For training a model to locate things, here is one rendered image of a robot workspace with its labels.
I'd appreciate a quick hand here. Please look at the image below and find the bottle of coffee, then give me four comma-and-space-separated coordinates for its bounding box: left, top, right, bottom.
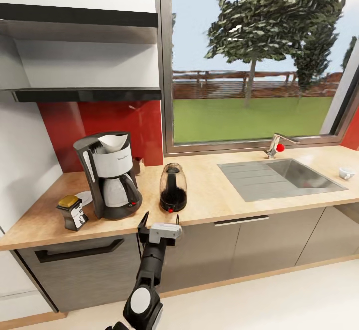
56, 195, 88, 232

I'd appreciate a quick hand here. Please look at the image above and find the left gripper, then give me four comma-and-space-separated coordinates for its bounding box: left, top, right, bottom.
137, 212, 175, 262

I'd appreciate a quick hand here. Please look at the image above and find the coffee cup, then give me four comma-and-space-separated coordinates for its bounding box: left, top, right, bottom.
339, 168, 356, 180

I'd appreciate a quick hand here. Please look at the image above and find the electric kettle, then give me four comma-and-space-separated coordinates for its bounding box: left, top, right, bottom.
159, 163, 187, 212

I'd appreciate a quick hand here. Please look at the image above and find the paper coffee filter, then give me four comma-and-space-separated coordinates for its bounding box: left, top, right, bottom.
98, 134, 127, 153

